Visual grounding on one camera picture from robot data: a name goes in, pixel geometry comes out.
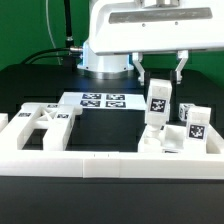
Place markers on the black cable thick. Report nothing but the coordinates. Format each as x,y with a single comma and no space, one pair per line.
55,52

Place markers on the white chair back frame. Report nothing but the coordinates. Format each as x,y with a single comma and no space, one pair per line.
56,119

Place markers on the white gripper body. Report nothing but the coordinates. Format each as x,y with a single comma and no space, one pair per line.
145,26

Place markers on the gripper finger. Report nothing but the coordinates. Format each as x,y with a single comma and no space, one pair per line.
144,76
182,57

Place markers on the white chair seat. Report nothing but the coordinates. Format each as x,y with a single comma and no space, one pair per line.
172,140

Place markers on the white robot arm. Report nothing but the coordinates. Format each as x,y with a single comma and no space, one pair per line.
109,64

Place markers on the white block at left edge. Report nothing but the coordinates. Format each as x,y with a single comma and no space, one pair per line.
3,120

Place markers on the white U-shaped obstacle fence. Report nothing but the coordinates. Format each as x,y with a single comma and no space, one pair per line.
110,165

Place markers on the white sheet with tags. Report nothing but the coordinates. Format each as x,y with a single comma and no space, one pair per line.
104,100

